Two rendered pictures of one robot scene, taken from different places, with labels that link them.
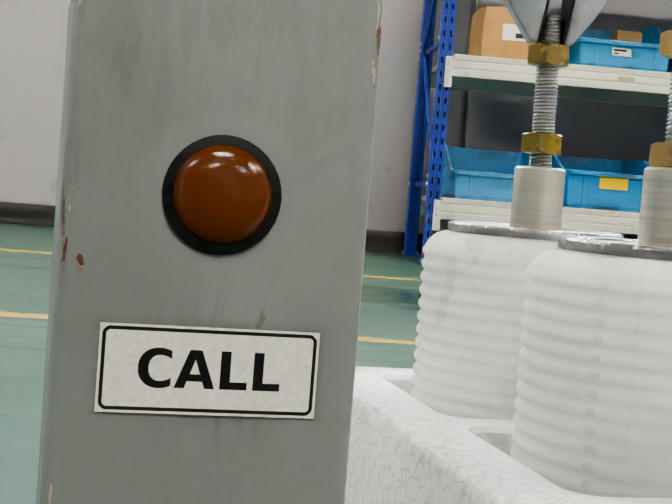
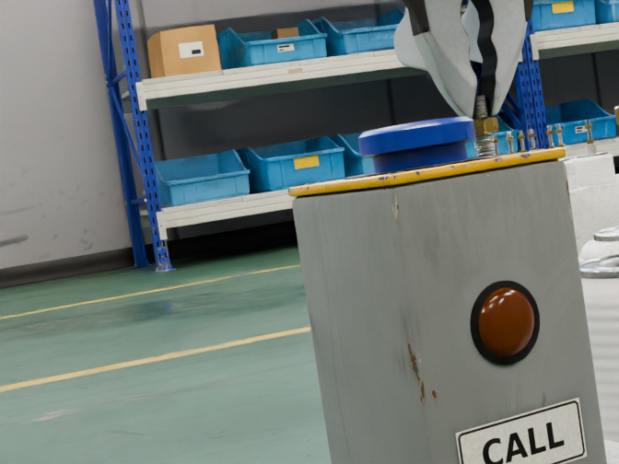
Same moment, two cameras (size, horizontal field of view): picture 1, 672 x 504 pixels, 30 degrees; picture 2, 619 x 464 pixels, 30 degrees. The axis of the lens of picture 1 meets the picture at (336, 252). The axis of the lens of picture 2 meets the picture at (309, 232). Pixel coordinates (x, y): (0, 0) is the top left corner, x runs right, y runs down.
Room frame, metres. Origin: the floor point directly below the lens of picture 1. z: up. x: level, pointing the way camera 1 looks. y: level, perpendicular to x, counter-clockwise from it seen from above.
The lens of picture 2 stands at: (-0.06, 0.17, 0.32)
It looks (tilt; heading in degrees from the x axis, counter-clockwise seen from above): 3 degrees down; 346
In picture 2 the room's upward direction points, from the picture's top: 9 degrees counter-clockwise
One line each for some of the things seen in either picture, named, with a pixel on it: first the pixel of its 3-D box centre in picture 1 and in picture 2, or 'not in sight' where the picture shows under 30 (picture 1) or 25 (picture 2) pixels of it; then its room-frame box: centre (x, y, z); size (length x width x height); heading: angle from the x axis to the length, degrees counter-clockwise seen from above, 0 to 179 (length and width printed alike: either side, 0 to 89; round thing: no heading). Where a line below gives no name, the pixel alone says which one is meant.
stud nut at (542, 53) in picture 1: (548, 55); (482, 126); (0.54, -0.08, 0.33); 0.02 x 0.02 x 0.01; 17
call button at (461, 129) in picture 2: not in sight; (418, 152); (0.32, 0.03, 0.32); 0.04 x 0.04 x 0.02
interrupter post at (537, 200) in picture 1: (537, 205); not in sight; (0.54, -0.09, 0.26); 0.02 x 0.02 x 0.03
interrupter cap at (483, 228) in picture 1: (534, 235); not in sight; (0.54, -0.09, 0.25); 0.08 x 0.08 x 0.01
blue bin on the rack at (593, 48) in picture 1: (607, 48); (271, 46); (5.03, -1.01, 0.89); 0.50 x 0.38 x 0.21; 5
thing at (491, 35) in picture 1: (506, 38); (182, 55); (4.92, -0.60, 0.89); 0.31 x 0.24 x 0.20; 4
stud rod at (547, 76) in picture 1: (545, 103); (486, 163); (0.54, -0.09, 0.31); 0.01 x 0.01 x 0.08
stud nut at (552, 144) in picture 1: (542, 143); not in sight; (0.54, -0.09, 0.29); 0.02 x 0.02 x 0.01; 17
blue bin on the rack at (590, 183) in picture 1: (595, 182); (289, 164); (5.00, -1.01, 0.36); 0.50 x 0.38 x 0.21; 5
